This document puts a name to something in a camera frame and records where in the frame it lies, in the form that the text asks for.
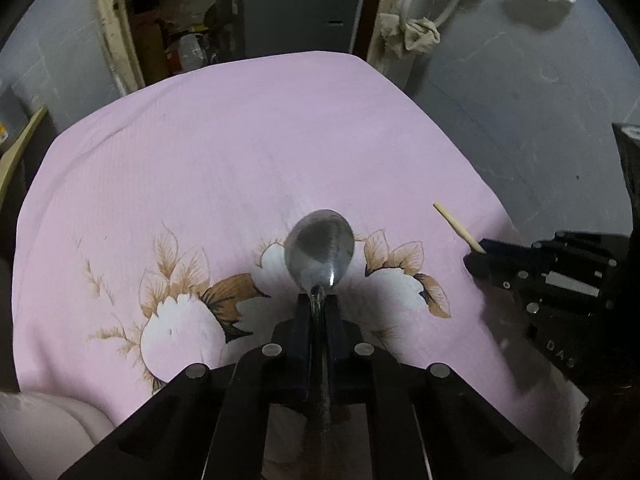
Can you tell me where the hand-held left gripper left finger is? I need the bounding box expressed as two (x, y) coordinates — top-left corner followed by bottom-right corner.
(57, 292), (314, 480)

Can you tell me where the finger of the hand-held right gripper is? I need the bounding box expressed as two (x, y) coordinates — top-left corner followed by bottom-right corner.
(479, 231), (629, 272)
(464, 252), (617, 317)

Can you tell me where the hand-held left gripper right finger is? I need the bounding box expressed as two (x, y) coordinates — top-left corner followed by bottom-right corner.
(324, 294), (573, 480)

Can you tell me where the wooden chopstick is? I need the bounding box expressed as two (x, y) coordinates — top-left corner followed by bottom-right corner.
(433, 202), (486, 253)

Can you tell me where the metal spoon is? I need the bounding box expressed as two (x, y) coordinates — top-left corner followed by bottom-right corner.
(284, 208), (356, 441)

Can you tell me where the person's right forearm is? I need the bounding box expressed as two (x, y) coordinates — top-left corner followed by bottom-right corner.
(575, 385), (640, 480)

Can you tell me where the pink floral tablecloth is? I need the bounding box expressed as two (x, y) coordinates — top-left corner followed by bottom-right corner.
(10, 50), (591, 480)

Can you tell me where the beige rag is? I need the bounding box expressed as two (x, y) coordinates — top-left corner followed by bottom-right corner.
(377, 11), (443, 59)

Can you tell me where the white container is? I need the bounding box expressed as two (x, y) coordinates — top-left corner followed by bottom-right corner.
(0, 391), (114, 463)

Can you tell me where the clear plastic container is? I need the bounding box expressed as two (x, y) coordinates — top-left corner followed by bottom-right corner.
(177, 33), (209, 73)

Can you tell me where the grey cabinet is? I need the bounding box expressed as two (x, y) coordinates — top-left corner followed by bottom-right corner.
(215, 0), (372, 59)

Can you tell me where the wooden door frame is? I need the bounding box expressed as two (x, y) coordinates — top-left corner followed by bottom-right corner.
(96, 0), (402, 97)

